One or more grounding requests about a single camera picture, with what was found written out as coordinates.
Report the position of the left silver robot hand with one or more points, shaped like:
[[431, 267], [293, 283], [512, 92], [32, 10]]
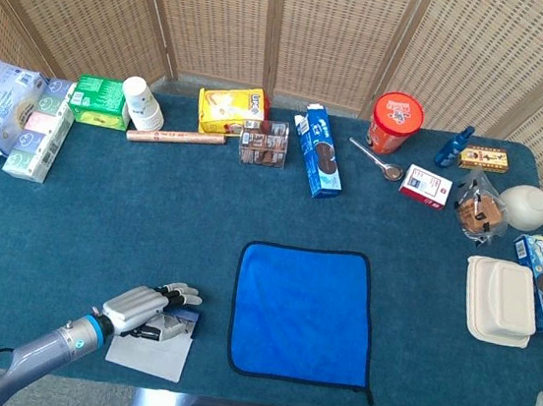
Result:
[[137, 305]]

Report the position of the black wire eyeglasses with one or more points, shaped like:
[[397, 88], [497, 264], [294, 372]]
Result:
[[185, 325]]

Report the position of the blue glasses case white lining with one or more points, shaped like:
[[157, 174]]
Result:
[[148, 356]]

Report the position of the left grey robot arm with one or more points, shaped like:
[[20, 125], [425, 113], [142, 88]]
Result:
[[35, 354]]

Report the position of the blue cleaning cloth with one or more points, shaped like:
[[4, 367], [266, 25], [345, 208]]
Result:
[[302, 316]]

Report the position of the beige lunch container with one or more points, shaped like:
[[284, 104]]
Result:
[[500, 300]]

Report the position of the teal table cloth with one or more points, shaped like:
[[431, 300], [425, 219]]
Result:
[[213, 196]]

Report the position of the wooden rolling pin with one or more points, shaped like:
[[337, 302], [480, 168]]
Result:
[[175, 137]]

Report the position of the pastel tissue multipack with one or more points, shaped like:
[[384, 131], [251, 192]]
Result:
[[36, 144]]

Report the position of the white paper cup stack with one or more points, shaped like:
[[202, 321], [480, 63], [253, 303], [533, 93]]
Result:
[[142, 105]]

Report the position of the clear box of cookies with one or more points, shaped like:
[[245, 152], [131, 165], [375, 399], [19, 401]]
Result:
[[263, 143]]

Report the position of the white bowl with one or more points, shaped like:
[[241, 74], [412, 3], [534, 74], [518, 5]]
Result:
[[526, 207]]

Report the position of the green tissue pack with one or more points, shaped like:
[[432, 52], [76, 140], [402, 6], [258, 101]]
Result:
[[98, 100]]

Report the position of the clear bag of cookies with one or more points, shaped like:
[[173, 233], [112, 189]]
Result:
[[481, 211]]

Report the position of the yellow cracker box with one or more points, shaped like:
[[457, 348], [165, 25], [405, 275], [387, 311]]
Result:
[[231, 109]]

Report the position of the long blue cookie box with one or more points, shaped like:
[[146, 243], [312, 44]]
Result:
[[319, 154]]

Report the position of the red and white box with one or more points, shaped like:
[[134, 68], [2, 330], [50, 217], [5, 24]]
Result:
[[424, 186]]

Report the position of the small yellow brown box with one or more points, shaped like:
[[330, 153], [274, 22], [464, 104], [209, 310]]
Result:
[[484, 159]]

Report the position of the blue spray bottle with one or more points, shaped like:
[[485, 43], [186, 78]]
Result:
[[451, 148]]

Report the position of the metal spoon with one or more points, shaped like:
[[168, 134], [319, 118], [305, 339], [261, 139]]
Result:
[[393, 172]]

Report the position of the woven folding screen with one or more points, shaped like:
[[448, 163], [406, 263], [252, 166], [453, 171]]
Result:
[[226, 9]]

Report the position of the orange tub red lid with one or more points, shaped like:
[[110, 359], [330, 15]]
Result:
[[395, 121]]

